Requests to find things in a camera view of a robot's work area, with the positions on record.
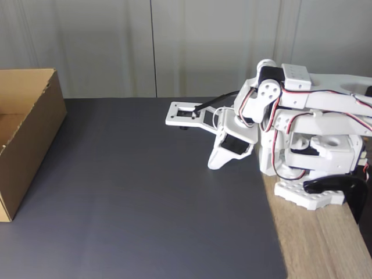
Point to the dark grey mat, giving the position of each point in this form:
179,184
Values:
130,189

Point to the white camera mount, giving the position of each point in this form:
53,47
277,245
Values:
171,116

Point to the black table clamp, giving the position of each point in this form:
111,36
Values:
354,191

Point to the brown cardboard box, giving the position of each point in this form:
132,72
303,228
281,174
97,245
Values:
37,139

